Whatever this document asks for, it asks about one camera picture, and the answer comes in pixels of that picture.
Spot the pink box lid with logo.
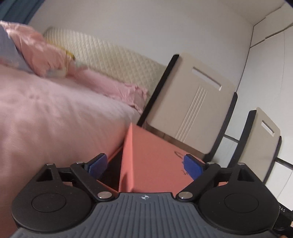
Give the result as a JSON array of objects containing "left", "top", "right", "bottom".
[{"left": 118, "top": 122, "right": 229, "bottom": 197}]

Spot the open pink box base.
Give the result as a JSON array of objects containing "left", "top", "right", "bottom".
[{"left": 98, "top": 146, "right": 123, "bottom": 193}]

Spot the pink bed sheet mattress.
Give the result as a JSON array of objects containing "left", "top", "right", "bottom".
[{"left": 1, "top": 66, "right": 140, "bottom": 237}]

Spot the right white folding chair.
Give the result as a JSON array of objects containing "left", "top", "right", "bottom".
[{"left": 228, "top": 107, "right": 282, "bottom": 183}]

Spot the white folding chair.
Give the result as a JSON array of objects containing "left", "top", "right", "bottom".
[
  {"left": 228, "top": 107, "right": 282, "bottom": 183},
  {"left": 137, "top": 53, "right": 238, "bottom": 162}
]

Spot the left white folding chair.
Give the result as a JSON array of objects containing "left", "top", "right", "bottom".
[{"left": 137, "top": 53, "right": 238, "bottom": 162}]

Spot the yellow plush toy on bed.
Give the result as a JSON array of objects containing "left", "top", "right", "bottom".
[{"left": 46, "top": 41, "right": 75, "bottom": 78}]

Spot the white quilted headboard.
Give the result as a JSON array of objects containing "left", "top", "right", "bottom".
[{"left": 43, "top": 27, "right": 166, "bottom": 101}]

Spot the pink crumpled duvet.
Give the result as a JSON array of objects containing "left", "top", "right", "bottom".
[{"left": 1, "top": 21, "right": 147, "bottom": 113}]

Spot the blue curtain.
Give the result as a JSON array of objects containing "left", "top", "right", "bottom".
[{"left": 0, "top": 0, "right": 44, "bottom": 24}]

